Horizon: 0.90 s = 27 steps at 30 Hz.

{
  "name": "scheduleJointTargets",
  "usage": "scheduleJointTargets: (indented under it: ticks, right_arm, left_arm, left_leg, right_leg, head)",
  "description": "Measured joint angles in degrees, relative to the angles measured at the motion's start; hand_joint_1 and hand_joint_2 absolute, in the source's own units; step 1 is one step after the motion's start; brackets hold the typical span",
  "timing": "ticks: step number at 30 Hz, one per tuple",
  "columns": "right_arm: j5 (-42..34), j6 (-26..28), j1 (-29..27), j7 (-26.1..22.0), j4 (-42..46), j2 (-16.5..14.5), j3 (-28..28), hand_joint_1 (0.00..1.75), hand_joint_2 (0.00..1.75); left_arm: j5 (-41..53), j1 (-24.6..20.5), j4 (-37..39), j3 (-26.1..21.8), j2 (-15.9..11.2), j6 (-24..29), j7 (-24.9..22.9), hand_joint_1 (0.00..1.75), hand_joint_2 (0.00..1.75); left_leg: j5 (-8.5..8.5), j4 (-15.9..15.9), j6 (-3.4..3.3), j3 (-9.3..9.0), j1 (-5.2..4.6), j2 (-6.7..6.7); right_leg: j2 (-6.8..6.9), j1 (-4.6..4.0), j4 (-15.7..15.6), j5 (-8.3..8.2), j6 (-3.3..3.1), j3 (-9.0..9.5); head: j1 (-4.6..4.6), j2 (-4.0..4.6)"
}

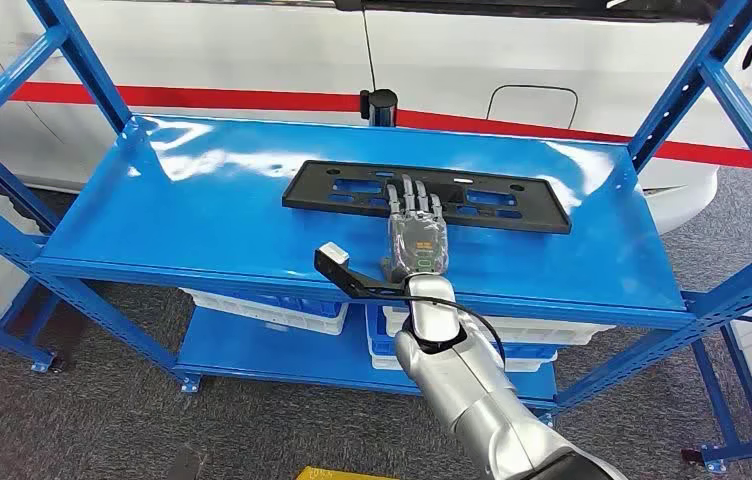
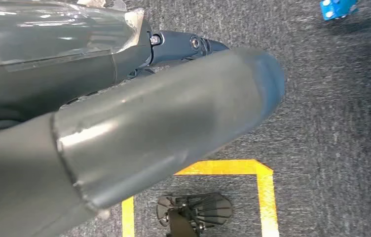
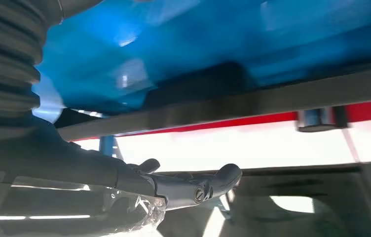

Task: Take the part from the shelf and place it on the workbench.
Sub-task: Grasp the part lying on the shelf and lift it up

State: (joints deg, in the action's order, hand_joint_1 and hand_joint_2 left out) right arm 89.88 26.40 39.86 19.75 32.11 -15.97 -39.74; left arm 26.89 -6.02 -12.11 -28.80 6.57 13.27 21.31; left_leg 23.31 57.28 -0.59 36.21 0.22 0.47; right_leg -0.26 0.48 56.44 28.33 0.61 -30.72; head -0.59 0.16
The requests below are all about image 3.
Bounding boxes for blue metal shelf rack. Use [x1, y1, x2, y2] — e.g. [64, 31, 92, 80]
[33, 0, 371, 158]

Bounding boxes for clear plastic film wrap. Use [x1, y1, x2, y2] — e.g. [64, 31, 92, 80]
[0, 175, 167, 237]

